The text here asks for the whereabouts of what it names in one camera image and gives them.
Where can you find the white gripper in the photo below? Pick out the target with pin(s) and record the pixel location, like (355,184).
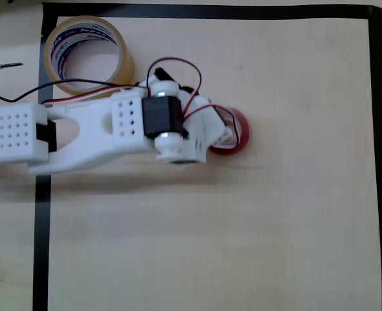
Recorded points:
(219,124)

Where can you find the red round object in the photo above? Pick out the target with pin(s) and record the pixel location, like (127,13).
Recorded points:
(243,131)

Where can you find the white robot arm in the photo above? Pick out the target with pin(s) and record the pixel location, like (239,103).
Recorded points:
(90,136)

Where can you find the big clear packing tape roll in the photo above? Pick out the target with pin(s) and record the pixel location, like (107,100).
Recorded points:
(126,64)

